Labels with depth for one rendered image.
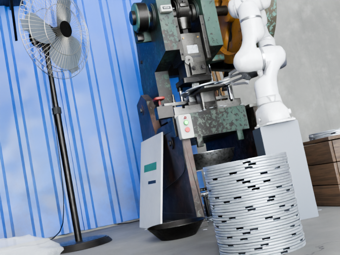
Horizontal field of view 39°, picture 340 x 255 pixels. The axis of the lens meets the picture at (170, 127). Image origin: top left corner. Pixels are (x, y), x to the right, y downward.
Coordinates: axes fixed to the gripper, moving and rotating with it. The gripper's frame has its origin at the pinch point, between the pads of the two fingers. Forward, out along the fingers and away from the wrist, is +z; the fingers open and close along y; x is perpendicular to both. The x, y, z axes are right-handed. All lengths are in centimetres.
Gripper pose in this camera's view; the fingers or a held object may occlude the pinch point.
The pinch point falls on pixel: (224, 81)
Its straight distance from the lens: 293.6
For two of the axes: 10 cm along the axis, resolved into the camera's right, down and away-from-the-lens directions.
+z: -9.0, 3.1, 3.2
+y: -2.8, -9.5, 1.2
